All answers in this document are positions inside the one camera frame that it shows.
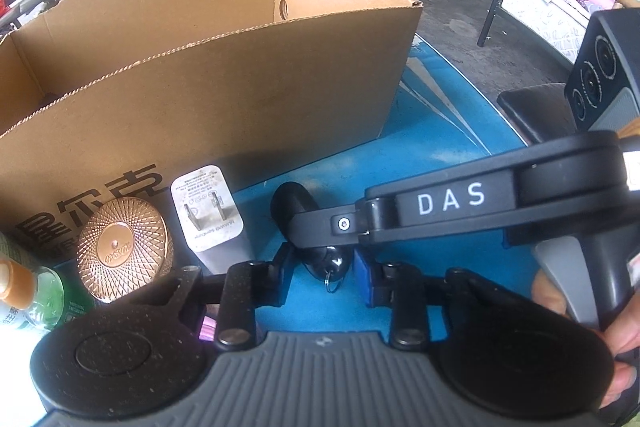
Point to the black key fob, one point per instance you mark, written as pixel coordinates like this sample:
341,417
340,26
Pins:
327,259

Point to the orange capped white bottle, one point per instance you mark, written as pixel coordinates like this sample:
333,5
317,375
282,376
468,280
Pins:
15,279

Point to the bed with floral mattress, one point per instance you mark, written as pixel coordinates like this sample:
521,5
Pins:
545,2

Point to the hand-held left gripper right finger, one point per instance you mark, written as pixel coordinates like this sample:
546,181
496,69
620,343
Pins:
364,277

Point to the person's right hand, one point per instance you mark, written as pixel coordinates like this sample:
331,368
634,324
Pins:
625,347

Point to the small pink object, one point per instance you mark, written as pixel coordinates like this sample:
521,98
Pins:
207,329

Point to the white charger adapter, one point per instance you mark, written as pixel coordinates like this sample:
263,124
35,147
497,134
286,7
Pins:
210,217

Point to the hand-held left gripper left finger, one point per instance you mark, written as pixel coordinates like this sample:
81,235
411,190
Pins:
286,267

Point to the green plastic bottle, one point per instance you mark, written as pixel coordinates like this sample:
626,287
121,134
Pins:
55,302

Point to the rose gold lidded jar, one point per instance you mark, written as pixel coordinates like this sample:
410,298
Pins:
125,247

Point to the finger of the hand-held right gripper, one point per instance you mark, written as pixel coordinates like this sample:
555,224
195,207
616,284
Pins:
320,227

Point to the black stool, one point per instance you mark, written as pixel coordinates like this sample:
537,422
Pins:
537,112

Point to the brown cardboard box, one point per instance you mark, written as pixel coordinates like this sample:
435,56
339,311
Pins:
225,107

